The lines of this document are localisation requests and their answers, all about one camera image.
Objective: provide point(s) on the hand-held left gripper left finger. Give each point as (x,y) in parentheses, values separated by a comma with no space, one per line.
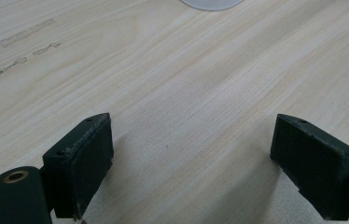
(76,168)

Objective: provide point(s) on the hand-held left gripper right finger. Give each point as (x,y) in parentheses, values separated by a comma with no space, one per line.
(315,165)

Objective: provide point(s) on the round grey disc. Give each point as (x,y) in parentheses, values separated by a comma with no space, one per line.
(212,4)

